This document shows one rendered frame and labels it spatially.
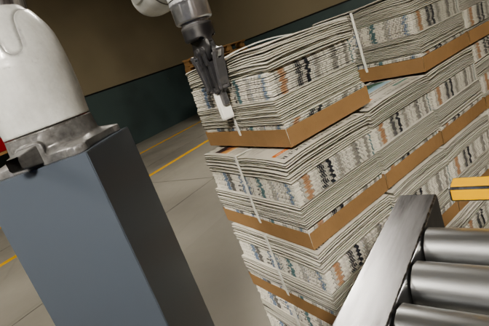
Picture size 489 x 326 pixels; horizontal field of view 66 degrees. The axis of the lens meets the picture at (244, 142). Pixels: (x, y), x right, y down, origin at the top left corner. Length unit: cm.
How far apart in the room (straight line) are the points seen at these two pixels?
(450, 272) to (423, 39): 87
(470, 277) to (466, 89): 104
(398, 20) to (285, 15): 764
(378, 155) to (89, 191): 69
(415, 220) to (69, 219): 53
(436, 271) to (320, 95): 55
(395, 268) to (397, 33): 87
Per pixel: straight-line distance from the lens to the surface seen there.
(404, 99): 112
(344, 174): 91
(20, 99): 71
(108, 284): 74
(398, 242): 48
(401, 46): 122
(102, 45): 858
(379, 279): 44
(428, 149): 120
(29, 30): 74
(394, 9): 120
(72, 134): 71
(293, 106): 83
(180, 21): 90
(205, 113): 107
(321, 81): 90
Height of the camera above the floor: 106
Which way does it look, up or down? 13 degrees down
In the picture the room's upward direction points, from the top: 20 degrees counter-clockwise
